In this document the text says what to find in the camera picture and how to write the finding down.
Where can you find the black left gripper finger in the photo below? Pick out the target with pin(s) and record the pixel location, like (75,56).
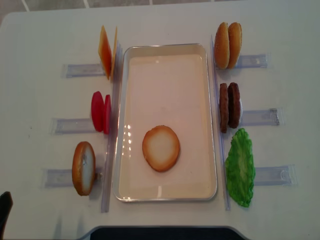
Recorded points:
(6,203)

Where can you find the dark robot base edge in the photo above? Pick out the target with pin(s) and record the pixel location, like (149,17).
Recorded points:
(162,233)

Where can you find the left red tomato slice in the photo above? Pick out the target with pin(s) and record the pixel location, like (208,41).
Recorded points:
(97,105)

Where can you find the red tomato slice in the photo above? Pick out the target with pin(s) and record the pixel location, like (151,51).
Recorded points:
(97,105)
(106,114)

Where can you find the right red tomato slice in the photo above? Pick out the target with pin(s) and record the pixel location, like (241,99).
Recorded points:
(106,114)

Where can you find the left orange cheese slice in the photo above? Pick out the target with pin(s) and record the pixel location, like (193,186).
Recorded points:
(105,53)

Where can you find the orange cheese slice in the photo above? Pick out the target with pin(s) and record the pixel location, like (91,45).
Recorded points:
(105,53)
(114,54)

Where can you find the right orange cheese slice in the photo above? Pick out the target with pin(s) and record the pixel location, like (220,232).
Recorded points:
(114,54)

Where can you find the green lettuce leaf in rack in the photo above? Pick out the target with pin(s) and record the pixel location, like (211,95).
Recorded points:
(240,169)

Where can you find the left brown meat patty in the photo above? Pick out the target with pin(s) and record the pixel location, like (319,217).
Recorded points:
(223,107)

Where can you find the upright bun slice left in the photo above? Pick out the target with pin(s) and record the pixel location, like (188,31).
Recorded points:
(83,168)

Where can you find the bun bottom slice on tray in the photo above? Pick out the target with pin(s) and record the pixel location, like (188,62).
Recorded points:
(161,148)

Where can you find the white rectangular metal tray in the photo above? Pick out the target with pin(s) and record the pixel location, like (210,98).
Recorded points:
(168,86)

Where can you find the left sesame bun top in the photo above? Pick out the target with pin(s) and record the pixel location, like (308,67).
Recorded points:
(221,46)

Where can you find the right bun top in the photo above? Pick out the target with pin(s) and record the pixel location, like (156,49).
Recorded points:
(235,43)

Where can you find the clear left bun holder rail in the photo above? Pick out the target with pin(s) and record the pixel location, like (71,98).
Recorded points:
(56,178)

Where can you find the clear bun holder rail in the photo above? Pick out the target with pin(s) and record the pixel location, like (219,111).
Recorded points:
(56,178)
(246,61)

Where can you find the clear tomato holder rail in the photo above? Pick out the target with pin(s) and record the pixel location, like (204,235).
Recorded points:
(60,126)

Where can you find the long clear left stop rail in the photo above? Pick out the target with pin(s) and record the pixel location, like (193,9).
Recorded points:
(112,137)

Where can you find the long clear stop rail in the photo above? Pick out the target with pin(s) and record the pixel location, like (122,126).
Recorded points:
(112,137)
(220,134)

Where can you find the clear cheese holder rail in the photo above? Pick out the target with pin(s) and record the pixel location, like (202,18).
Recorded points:
(82,70)

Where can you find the long clear right stop rail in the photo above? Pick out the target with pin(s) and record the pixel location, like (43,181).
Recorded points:
(220,134)

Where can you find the clear lettuce holder rail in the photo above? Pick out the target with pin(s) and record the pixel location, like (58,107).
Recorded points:
(284,175)

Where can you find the clear patty holder rail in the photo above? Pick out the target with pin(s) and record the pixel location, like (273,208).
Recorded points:
(267,117)

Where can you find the clear right bun holder rail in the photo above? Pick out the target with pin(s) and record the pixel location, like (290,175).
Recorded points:
(246,61)

